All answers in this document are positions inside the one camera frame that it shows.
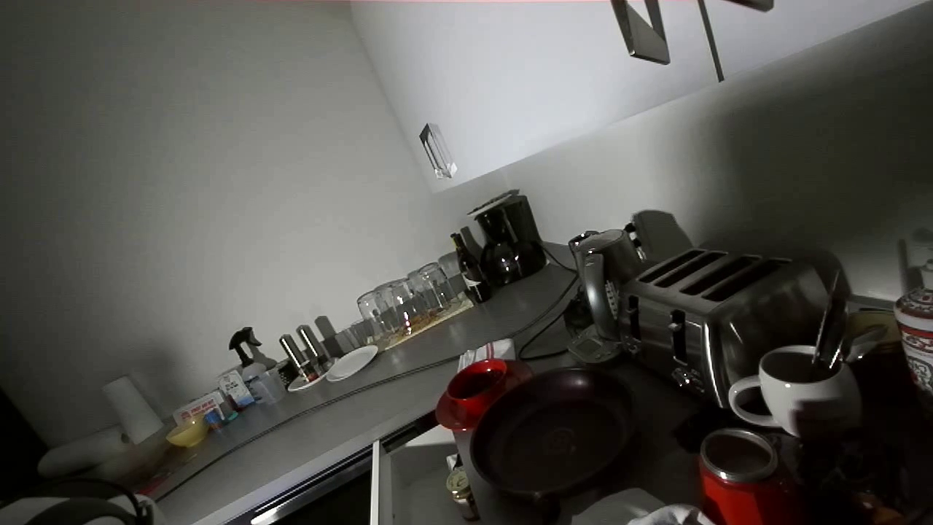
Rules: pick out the dark grey boxy appliance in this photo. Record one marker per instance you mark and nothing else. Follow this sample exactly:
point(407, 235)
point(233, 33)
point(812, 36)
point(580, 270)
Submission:
point(663, 235)

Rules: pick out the white ceramic mug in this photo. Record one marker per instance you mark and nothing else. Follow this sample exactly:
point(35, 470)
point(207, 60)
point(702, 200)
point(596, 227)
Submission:
point(800, 391)

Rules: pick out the red metal canister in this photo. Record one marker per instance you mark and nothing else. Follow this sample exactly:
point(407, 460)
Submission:
point(748, 482)

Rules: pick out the metal utensil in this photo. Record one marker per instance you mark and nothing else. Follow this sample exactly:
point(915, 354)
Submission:
point(864, 343)

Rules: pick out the dark spoon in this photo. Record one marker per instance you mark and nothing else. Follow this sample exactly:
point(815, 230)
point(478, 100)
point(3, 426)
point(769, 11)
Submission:
point(831, 324)

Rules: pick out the dark metal shaker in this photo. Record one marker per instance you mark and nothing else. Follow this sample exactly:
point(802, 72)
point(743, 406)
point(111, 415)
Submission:
point(310, 349)
point(293, 356)
point(328, 337)

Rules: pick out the white plate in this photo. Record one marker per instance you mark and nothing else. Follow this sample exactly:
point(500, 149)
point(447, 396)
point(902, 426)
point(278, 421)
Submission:
point(350, 365)

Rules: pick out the white upper kitchen cabinet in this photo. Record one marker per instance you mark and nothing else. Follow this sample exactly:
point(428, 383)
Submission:
point(506, 78)

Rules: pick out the white rounded container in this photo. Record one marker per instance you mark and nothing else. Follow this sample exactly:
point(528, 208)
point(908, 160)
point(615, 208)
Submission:
point(83, 453)

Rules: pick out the yellow small bowl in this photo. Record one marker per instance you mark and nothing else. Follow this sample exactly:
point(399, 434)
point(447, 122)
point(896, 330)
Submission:
point(188, 434)

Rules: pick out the small white saucer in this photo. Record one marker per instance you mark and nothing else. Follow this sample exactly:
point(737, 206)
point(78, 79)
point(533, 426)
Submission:
point(307, 387)

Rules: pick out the black-pump soap dispenser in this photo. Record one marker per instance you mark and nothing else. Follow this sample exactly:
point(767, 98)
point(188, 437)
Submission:
point(245, 359)

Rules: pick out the white paper roll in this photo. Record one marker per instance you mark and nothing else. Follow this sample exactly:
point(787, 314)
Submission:
point(132, 409)

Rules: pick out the chrome four-slot toaster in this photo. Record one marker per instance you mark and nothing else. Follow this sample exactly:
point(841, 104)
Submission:
point(732, 316)

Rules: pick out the clear drinking glass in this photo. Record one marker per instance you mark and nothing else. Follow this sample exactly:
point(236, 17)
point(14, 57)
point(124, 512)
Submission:
point(376, 316)
point(449, 282)
point(404, 307)
point(425, 295)

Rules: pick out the dark wine bottle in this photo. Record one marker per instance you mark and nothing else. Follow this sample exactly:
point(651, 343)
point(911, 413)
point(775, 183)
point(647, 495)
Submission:
point(472, 267)

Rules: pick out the patterned ceramic jar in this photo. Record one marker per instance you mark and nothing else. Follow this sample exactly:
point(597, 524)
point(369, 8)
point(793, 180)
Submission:
point(915, 340)

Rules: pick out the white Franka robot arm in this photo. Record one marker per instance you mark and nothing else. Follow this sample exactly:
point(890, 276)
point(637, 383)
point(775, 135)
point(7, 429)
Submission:
point(67, 512)

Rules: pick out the colourful small box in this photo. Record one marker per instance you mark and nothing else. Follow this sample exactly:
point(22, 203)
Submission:
point(207, 409)

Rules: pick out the white napkin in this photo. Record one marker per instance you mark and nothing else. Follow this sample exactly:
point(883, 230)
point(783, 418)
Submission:
point(487, 352)

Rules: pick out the red bowl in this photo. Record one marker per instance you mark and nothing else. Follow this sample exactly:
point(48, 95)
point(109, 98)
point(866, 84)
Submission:
point(475, 396)

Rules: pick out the dark frying pan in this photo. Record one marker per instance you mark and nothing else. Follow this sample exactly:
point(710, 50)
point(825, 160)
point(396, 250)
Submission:
point(552, 434)

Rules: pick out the white patterned cloth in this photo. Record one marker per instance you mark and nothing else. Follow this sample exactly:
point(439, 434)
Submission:
point(621, 508)

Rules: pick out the steel electric kettle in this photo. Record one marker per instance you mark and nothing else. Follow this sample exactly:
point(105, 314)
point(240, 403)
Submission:
point(605, 284)

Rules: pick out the black coffee maker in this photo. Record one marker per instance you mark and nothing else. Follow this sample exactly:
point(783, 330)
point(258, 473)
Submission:
point(507, 238)

